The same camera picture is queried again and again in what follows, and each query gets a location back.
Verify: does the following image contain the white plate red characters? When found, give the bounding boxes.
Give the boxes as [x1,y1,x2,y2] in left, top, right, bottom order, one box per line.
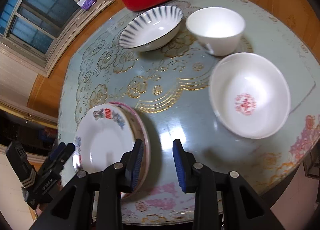
[72,104,135,173]

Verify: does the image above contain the pink rimmed floral plate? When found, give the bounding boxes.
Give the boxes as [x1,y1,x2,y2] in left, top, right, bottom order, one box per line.
[107,101,152,199]

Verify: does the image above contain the red bowl white inside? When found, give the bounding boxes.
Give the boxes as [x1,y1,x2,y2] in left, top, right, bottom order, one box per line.
[209,52,291,139]

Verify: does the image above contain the blue striped white bowl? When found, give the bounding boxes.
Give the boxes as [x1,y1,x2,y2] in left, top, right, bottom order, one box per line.
[118,5,183,52]

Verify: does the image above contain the white bowl gold pattern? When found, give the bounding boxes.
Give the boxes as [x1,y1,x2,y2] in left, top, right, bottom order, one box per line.
[185,7,246,56]

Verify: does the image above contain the person's left hand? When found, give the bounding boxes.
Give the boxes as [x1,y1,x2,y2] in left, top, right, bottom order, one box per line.
[35,206,43,216]

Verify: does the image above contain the wooden door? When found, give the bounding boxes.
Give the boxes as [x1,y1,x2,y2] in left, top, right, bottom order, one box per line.
[1,101,58,129]

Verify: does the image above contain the dining table with tablecloth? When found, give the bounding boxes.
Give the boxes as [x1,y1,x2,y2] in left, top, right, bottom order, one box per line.
[58,0,319,225]

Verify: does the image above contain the purple tissue pack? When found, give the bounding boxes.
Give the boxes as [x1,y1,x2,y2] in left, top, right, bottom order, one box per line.
[77,0,96,11]

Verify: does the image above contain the window with grey frame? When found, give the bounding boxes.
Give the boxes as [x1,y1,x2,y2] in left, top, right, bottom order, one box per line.
[1,0,114,77]

